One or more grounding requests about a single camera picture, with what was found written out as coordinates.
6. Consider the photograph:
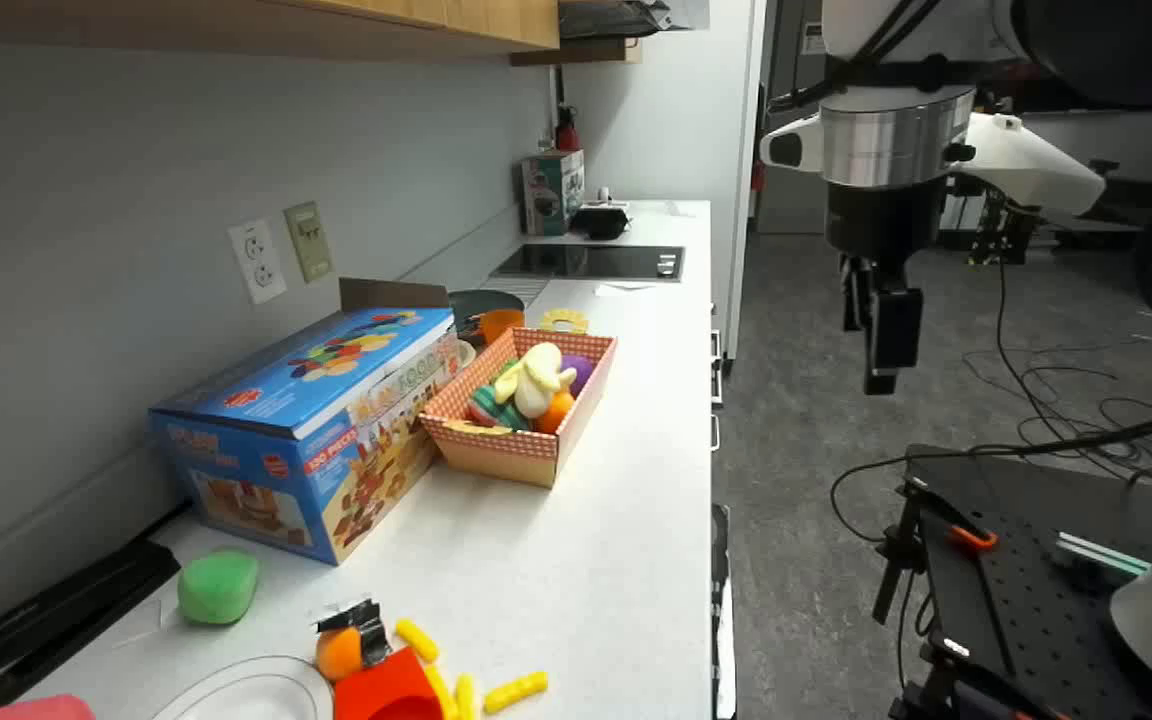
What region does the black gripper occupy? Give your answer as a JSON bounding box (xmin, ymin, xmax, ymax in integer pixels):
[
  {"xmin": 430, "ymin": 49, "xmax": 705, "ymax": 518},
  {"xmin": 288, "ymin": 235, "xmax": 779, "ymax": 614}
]
[{"xmin": 823, "ymin": 170, "xmax": 950, "ymax": 398}]

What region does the grey door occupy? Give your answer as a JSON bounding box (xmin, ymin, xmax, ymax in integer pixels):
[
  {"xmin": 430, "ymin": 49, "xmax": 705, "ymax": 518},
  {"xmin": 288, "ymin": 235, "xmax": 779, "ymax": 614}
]
[{"xmin": 752, "ymin": 0, "xmax": 836, "ymax": 238}]

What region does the orange clamp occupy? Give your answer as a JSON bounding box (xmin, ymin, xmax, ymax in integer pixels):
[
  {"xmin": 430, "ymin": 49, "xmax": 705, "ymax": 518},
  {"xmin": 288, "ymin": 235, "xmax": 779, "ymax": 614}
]
[{"xmin": 944, "ymin": 518, "xmax": 1004, "ymax": 560}]

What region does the black glass cooktop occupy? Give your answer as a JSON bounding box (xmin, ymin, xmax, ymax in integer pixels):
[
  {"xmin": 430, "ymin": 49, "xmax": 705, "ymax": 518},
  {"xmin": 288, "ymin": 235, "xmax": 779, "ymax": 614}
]
[{"xmin": 487, "ymin": 238, "xmax": 687, "ymax": 285}]

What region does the black bowl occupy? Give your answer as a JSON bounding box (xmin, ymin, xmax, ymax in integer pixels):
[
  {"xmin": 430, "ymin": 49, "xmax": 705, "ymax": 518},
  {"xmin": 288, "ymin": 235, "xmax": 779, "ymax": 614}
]
[{"xmin": 568, "ymin": 199, "xmax": 637, "ymax": 242}]

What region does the purple toy vegetable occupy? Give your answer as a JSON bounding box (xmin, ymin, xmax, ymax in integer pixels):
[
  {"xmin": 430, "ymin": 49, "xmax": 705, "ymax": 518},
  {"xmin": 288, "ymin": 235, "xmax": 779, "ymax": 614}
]
[{"xmin": 558, "ymin": 351, "xmax": 600, "ymax": 395}]

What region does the yellow toy slice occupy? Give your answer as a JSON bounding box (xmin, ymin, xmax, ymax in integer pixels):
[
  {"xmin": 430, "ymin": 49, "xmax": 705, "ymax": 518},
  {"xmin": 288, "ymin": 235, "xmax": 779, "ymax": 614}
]
[{"xmin": 537, "ymin": 309, "xmax": 597, "ymax": 337}]

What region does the teal bar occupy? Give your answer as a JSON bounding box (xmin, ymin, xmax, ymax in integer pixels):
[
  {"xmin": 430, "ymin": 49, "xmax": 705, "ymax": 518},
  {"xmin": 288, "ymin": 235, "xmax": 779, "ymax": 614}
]
[{"xmin": 1051, "ymin": 527, "xmax": 1152, "ymax": 578}]

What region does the orange toy fruit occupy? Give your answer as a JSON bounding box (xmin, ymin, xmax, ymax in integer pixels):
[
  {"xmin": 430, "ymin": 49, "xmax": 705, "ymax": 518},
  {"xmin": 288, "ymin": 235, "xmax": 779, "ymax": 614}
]
[{"xmin": 530, "ymin": 388, "xmax": 575, "ymax": 435}]

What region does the pale yellow toy corn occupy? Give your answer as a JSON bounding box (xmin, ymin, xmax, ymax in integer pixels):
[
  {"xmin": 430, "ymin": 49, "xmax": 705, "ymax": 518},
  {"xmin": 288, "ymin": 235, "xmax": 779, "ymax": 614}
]
[{"xmin": 510, "ymin": 338, "xmax": 575, "ymax": 423}]

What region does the black perforated table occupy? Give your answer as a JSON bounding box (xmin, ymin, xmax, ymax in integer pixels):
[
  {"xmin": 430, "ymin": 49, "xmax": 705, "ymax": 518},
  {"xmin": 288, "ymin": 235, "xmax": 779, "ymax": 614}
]
[{"xmin": 894, "ymin": 445, "xmax": 1152, "ymax": 720}]

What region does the teal cardboard box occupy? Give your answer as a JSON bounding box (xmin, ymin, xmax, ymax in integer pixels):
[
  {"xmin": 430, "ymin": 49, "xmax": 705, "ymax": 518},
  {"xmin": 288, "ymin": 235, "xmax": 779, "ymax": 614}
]
[{"xmin": 516, "ymin": 146, "xmax": 591, "ymax": 238}]

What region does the orange plastic cup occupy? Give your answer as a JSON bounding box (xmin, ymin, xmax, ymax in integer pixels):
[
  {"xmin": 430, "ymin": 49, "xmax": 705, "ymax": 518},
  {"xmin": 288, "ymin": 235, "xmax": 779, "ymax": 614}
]
[{"xmin": 472, "ymin": 309, "xmax": 528, "ymax": 351}]

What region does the stainless range hood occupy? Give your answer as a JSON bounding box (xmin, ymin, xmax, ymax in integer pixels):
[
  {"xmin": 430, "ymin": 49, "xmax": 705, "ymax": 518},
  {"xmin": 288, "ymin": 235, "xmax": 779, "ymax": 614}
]
[{"xmin": 557, "ymin": 0, "xmax": 717, "ymax": 42}]

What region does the red checkered cardboard basket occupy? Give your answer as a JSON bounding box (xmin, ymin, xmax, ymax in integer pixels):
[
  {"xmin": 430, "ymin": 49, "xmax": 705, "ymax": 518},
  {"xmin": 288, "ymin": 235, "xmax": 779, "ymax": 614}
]
[{"xmin": 414, "ymin": 324, "xmax": 620, "ymax": 493}]

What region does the green toy vegetable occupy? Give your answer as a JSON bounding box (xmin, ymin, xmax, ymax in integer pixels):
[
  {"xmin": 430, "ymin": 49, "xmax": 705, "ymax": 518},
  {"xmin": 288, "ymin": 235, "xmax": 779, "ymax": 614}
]
[{"xmin": 466, "ymin": 383, "xmax": 530, "ymax": 431}]

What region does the dark grey round plate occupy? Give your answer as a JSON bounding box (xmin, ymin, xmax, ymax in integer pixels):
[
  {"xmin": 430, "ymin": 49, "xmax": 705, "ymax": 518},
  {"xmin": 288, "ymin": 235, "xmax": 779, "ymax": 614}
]
[{"xmin": 448, "ymin": 289, "xmax": 528, "ymax": 320}]

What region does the yellow toy fry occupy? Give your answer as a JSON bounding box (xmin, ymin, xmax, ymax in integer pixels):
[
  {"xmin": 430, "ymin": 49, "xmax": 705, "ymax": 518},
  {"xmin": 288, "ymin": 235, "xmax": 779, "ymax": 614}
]
[
  {"xmin": 393, "ymin": 614, "xmax": 448, "ymax": 668},
  {"xmin": 481, "ymin": 668, "xmax": 557, "ymax": 717},
  {"xmin": 448, "ymin": 673, "xmax": 482, "ymax": 720}
]

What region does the blue toy food box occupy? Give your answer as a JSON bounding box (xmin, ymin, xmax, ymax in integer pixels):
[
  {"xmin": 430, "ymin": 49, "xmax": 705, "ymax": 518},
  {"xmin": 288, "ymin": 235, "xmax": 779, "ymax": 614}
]
[{"xmin": 146, "ymin": 302, "xmax": 465, "ymax": 569}]

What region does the black toy piece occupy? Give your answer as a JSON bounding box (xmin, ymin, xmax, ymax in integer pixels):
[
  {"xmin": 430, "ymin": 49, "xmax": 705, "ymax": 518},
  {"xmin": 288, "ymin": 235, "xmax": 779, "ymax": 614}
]
[{"xmin": 310, "ymin": 597, "xmax": 395, "ymax": 658}]

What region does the red toy fries box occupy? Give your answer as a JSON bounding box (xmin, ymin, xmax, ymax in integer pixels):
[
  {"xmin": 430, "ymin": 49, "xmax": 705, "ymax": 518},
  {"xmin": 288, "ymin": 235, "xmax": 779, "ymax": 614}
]
[{"xmin": 330, "ymin": 642, "xmax": 456, "ymax": 720}]

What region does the orange toy ball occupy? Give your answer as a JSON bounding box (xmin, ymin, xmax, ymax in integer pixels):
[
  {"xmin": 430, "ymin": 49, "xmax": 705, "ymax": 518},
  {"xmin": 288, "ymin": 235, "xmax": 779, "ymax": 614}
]
[{"xmin": 310, "ymin": 625, "xmax": 367, "ymax": 682}]

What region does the green toy sponge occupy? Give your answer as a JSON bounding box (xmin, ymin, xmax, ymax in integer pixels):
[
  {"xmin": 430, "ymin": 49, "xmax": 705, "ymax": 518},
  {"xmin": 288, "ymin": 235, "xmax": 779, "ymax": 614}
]
[{"xmin": 177, "ymin": 546, "xmax": 262, "ymax": 631}]

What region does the small clear plate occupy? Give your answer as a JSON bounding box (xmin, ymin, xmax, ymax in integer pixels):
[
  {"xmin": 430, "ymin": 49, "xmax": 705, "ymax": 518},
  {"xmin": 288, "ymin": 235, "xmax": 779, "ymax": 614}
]
[{"xmin": 150, "ymin": 653, "xmax": 336, "ymax": 720}]

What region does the black flat device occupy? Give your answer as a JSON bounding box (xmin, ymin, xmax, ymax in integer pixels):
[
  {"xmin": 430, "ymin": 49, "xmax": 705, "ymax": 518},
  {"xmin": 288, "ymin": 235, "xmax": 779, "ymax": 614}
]
[{"xmin": 0, "ymin": 536, "xmax": 183, "ymax": 711}]

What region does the black camera stand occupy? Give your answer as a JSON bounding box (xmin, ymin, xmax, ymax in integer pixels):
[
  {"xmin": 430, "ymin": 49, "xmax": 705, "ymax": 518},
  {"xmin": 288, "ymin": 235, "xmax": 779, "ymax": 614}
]
[{"xmin": 946, "ymin": 184, "xmax": 1047, "ymax": 267}]

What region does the black clamp mount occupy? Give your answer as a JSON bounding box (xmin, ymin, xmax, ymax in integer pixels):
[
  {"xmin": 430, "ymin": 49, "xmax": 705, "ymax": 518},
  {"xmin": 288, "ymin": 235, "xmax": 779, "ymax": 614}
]
[{"xmin": 868, "ymin": 477, "xmax": 960, "ymax": 631}]

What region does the beige wall switch plate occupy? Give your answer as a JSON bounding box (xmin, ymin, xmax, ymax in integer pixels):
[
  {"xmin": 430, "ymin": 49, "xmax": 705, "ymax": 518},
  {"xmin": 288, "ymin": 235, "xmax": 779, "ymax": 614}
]
[{"xmin": 278, "ymin": 194, "xmax": 339, "ymax": 285}]

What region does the white wall outlet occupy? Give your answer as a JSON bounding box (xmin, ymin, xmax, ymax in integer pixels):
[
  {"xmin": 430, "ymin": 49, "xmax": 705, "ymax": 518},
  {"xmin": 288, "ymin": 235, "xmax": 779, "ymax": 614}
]
[{"xmin": 222, "ymin": 217, "xmax": 293, "ymax": 309}]

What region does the wooden wall cabinet frame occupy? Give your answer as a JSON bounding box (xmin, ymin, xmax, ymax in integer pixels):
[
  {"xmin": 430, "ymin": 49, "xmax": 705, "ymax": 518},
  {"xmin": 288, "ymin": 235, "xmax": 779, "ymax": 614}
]
[{"xmin": 0, "ymin": 0, "xmax": 562, "ymax": 60}]

